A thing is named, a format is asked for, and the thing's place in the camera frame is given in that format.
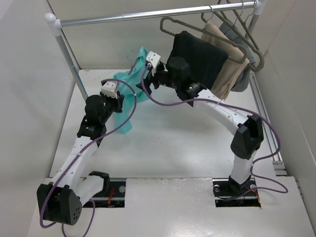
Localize aluminium rail right side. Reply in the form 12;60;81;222
249;72;288;176

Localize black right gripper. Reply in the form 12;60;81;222
136;64;180;96

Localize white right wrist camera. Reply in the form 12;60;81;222
146;51;161;76

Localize taupe hanger with cream garment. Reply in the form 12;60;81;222
201;4;265;73

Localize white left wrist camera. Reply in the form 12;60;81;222
100;81;119;99

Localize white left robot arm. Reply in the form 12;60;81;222
37;92;124;226

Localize black hanging garment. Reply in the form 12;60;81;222
169;31;229;89

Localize white metal clothes rack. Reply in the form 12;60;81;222
44;0;267;99

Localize taupe hanger with black garment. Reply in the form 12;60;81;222
159;17;247;64

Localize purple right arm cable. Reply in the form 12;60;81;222
142;63;289;199

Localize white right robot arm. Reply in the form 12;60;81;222
137;53;264;195

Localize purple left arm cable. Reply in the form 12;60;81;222
39;78;138;237

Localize cream ribbed garment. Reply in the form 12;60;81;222
201;34;250;100

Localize taupe hanger with grey garment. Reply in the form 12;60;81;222
220;9;259;50

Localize teal t shirt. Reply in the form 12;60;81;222
113;47;149;128

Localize grey hanging garment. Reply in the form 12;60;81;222
218;22;257;92

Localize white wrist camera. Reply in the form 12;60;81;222
100;81;119;99
146;51;161;76

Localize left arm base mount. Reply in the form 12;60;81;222
79;180;126;208

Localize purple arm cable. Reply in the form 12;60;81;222
142;63;289;199
39;78;138;237

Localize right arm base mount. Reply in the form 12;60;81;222
212;178;261;207

